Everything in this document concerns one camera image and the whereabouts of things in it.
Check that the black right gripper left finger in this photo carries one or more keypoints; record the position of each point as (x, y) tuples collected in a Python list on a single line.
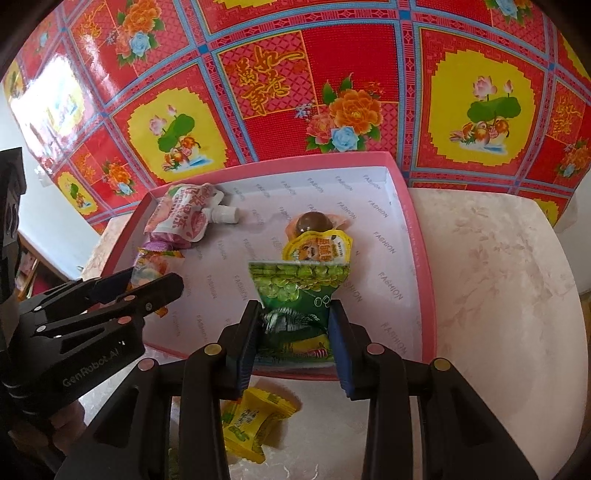
[(129, 436)]

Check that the brown chocolate ball snack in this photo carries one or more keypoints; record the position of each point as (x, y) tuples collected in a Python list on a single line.
[(317, 222)]

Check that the purple jelly cup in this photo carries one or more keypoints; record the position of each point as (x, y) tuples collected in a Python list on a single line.
[(161, 244)]

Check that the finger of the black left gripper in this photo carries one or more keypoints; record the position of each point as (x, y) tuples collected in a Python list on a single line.
[(136, 303), (77, 296)]

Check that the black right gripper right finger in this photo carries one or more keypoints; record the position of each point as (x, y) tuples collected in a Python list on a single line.
[(420, 411)]

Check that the pink peach jelly pouch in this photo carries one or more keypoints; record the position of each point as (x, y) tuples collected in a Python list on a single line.
[(182, 215)]

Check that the left hand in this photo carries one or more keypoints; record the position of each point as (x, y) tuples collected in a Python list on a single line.
[(68, 425)]

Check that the red floral patterned cloth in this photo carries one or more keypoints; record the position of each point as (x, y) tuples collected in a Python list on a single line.
[(114, 98)]

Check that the yellow wrapped candy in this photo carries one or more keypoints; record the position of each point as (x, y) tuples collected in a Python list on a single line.
[(247, 422)]

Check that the green pea snack bag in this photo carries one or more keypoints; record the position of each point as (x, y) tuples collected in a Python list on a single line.
[(296, 297)]

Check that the pink shallow cardboard box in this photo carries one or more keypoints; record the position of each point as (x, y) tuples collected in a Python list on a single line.
[(389, 289)]

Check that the colorful gummy candy packet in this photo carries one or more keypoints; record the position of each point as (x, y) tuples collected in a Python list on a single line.
[(150, 265)]

